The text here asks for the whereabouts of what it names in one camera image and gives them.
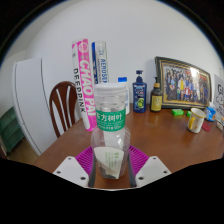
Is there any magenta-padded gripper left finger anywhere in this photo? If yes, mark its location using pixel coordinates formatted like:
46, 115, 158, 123
53, 145, 98, 188

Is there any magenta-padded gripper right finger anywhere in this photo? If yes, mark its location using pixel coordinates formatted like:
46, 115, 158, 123
127, 145, 172, 188

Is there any clear bottle with green label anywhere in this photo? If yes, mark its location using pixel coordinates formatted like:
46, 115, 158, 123
90, 82, 132, 180

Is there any flat round red coaster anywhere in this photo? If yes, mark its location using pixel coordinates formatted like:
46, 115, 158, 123
201, 121, 212, 133

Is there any dark bottle with yellow label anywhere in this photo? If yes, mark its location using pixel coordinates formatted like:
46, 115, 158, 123
149, 77, 164, 113

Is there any dark wooden chair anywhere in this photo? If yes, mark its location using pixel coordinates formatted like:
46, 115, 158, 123
48, 80, 83, 139

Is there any green storage crate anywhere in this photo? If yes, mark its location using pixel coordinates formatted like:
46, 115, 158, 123
0, 106, 25, 155

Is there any dark blue pump bottle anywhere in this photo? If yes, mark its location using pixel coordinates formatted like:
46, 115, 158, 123
132, 69, 148, 114

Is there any white refrigerator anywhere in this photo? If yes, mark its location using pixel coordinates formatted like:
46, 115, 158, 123
12, 57, 58, 157

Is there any pink shuttlecock tube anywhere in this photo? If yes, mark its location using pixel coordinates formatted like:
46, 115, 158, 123
71, 38, 98, 132

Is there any framed group photo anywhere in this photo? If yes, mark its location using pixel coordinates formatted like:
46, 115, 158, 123
154, 55, 213, 110

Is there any white bottle with blue cap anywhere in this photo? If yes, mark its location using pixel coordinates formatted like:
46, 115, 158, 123
117, 76, 131, 116

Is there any white shuttlecock tube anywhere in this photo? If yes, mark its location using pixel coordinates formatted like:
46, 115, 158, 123
91, 40, 110, 85

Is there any white mug with yellow handle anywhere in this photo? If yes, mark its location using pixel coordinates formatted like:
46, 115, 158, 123
186, 107, 207, 134

